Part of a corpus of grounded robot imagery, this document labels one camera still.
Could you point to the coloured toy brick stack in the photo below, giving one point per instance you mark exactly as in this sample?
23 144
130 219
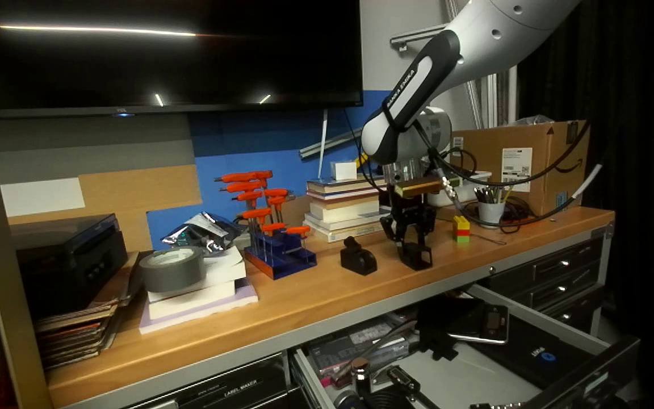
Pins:
462 230

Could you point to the open grey metal drawer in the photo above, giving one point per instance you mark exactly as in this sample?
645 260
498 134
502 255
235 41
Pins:
426 355

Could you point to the closed black drawer cabinet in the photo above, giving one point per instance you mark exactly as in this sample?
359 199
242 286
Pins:
561 286

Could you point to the black box device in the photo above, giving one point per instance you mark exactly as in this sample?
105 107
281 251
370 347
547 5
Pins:
66 262

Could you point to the stack of books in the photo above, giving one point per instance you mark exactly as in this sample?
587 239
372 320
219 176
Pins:
338 210

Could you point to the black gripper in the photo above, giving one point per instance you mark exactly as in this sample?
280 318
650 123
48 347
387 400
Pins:
410 212

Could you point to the white foam and book stack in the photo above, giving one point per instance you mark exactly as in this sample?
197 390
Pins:
224 287

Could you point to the white pen cup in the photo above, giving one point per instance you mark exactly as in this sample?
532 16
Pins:
490 203

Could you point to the black monitor screen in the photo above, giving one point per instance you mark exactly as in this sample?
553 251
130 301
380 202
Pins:
77 59

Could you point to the grey duct tape roll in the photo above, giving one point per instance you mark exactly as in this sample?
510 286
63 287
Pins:
170 270

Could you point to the small white box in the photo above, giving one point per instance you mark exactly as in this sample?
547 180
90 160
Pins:
344 172

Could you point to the cardboard box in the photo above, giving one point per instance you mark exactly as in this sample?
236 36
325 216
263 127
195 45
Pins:
545 163

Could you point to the black block with notch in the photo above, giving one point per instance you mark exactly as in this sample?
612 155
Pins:
355 257

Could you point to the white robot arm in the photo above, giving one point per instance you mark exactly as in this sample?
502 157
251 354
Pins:
485 38

